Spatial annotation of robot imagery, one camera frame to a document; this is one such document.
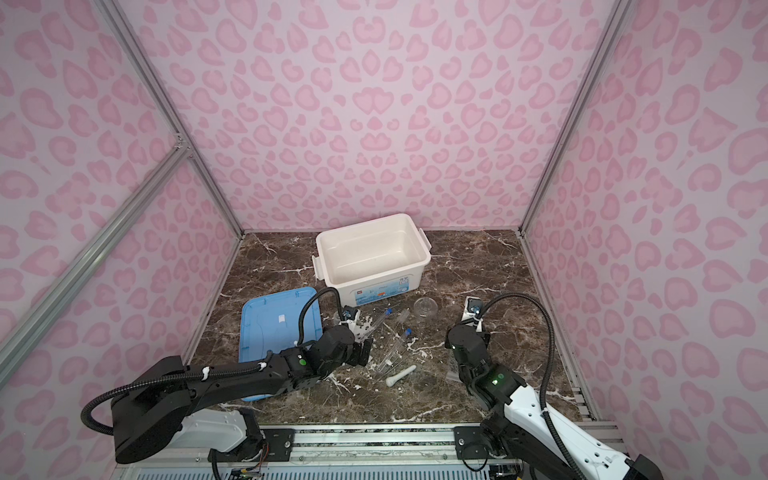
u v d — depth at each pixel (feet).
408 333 3.03
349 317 2.39
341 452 2.38
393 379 2.70
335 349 2.08
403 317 3.12
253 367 1.77
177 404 1.36
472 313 2.18
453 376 2.74
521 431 1.73
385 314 3.13
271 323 3.14
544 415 1.62
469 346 1.87
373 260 3.61
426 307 3.02
